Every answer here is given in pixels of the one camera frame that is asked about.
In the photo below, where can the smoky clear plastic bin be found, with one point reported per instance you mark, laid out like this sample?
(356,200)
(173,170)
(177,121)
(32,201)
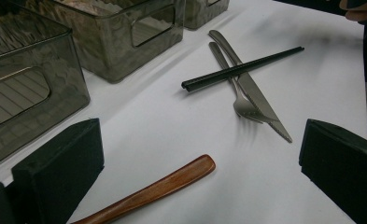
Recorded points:
(200,15)
(31,93)
(115,46)

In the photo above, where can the steel table knife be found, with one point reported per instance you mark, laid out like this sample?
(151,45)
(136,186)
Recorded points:
(256,93)

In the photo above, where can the black chopstick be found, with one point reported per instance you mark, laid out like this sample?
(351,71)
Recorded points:
(234,73)
(234,68)

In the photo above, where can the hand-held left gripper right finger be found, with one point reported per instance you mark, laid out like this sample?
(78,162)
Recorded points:
(343,161)

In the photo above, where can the white table cover sheet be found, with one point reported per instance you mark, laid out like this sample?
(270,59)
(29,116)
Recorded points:
(172,130)

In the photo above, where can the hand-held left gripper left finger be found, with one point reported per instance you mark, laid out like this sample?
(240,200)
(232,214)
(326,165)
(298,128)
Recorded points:
(59,168)

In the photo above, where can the steel fork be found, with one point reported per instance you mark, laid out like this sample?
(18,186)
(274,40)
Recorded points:
(243,107)

